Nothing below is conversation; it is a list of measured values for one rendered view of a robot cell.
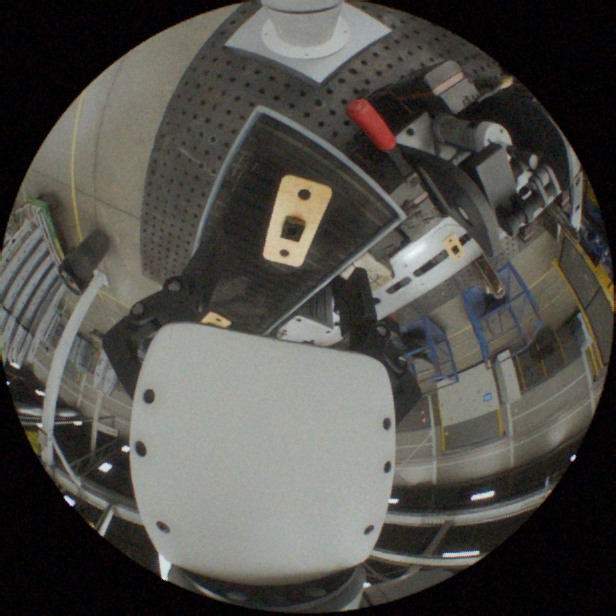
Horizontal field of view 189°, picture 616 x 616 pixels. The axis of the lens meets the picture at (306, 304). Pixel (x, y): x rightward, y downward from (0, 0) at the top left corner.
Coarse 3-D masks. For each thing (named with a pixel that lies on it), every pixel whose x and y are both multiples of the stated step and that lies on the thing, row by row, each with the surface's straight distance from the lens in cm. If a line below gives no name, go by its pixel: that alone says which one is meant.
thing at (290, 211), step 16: (288, 176) 14; (288, 192) 15; (320, 192) 15; (288, 208) 15; (304, 208) 15; (320, 208) 15; (272, 224) 16; (288, 224) 15; (304, 224) 15; (272, 240) 17; (288, 240) 17; (304, 240) 17; (272, 256) 18; (288, 256) 18; (304, 256) 18
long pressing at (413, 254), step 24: (576, 168) 85; (528, 192) 58; (408, 240) 41; (432, 240) 43; (408, 264) 44; (456, 264) 52; (384, 288) 48; (408, 288) 51; (384, 312) 57; (288, 336) 66; (336, 336) 66
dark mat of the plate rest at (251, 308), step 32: (256, 128) 15; (288, 128) 14; (256, 160) 15; (288, 160) 14; (320, 160) 14; (224, 192) 16; (256, 192) 16; (352, 192) 15; (224, 224) 18; (256, 224) 17; (320, 224) 16; (352, 224) 16; (384, 224) 17; (256, 256) 19; (320, 256) 18; (224, 288) 24; (256, 288) 22; (288, 288) 21; (256, 320) 28
